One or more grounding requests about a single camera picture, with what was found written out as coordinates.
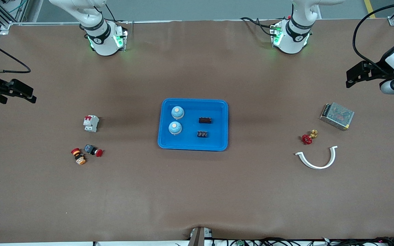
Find light blue bell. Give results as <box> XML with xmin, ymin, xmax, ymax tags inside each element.
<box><xmin>171</xmin><ymin>106</ymin><xmax>185</xmax><ymax>120</ymax></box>
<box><xmin>168</xmin><ymin>121</ymin><xmax>183</xmax><ymax>136</ymax></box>

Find metal mesh power supply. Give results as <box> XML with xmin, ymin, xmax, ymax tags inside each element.
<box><xmin>319</xmin><ymin>102</ymin><xmax>355</xmax><ymax>131</ymax></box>

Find white red circuit breaker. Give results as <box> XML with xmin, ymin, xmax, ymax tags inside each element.
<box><xmin>83</xmin><ymin>115</ymin><xmax>100</xmax><ymax>133</ymax></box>

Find red orange push button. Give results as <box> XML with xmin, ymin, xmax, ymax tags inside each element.
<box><xmin>71</xmin><ymin>148</ymin><xmax>87</xmax><ymax>165</ymax></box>

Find red emergency stop button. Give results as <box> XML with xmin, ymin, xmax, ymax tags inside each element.
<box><xmin>84</xmin><ymin>145</ymin><xmax>103</xmax><ymax>157</ymax></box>

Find blue plastic tray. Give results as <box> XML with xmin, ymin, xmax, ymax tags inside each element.
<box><xmin>158</xmin><ymin>98</ymin><xmax>229</xmax><ymax>151</ymax></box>

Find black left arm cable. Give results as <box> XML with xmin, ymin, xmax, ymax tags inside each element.
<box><xmin>353</xmin><ymin>0</ymin><xmax>394</xmax><ymax>75</ymax></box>

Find red handle brass valve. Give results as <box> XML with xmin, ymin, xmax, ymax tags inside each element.
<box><xmin>302</xmin><ymin>129</ymin><xmax>318</xmax><ymax>145</ymax></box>

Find green cable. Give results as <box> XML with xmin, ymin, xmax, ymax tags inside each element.
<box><xmin>8</xmin><ymin>0</ymin><xmax>28</xmax><ymax>13</ymax></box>

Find white half-ring pipe clamp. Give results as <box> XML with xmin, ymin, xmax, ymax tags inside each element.
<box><xmin>295</xmin><ymin>146</ymin><xmax>338</xmax><ymax>170</ymax></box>

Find black right base cable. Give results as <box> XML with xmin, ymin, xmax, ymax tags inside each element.
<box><xmin>104</xmin><ymin>3</ymin><xmax>129</xmax><ymax>25</ymax></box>

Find black base cable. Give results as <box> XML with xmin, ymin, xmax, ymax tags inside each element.
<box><xmin>104</xmin><ymin>3</ymin><xmax>129</xmax><ymax>25</ymax></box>
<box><xmin>240</xmin><ymin>16</ymin><xmax>276</xmax><ymax>37</ymax></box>

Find black left base cable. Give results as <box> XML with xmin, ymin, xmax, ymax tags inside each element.
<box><xmin>240</xmin><ymin>16</ymin><xmax>276</xmax><ymax>37</ymax></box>

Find black cables bundle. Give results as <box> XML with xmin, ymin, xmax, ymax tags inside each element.
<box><xmin>175</xmin><ymin>237</ymin><xmax>394</xmax><ymax>246</ymax></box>

